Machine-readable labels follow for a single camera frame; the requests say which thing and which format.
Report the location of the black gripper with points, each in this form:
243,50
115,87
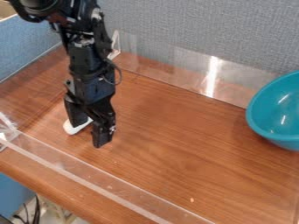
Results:
88,101

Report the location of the white brown toy mushroom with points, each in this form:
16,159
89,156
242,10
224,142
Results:
73,130

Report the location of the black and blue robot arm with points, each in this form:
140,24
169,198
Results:
77,20

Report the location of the teal blue bowl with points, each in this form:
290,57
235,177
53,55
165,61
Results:
272,111

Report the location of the clear acrylic front barrier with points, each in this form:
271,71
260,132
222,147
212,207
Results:
155,208

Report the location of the clear acrylic barrier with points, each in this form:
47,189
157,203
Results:
203,74
155,208

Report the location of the blue partition panel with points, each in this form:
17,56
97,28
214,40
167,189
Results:
24,42

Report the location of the clear acrylic back barrier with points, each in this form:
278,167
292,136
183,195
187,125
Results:
203,74

